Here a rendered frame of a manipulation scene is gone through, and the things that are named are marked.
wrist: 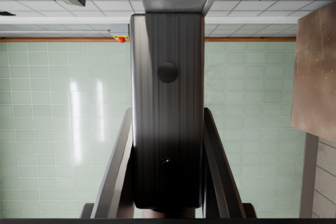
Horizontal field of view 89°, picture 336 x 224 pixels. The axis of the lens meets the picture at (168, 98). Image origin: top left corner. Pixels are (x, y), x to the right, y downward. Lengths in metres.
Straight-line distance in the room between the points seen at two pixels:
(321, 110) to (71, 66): 1.51
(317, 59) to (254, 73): 0.61
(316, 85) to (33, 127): 1.81
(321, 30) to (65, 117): 1.62
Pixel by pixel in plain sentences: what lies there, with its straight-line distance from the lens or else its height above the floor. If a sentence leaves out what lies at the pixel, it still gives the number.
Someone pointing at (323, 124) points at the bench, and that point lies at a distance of 0.92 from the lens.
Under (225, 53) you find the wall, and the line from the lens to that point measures 1.41.
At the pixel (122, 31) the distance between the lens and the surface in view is 1.04.
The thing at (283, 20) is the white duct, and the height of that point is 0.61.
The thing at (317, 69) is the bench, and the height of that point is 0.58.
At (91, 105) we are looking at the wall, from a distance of 1.46.
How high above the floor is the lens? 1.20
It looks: level
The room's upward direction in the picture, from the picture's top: 90 degrees counter-clockwise
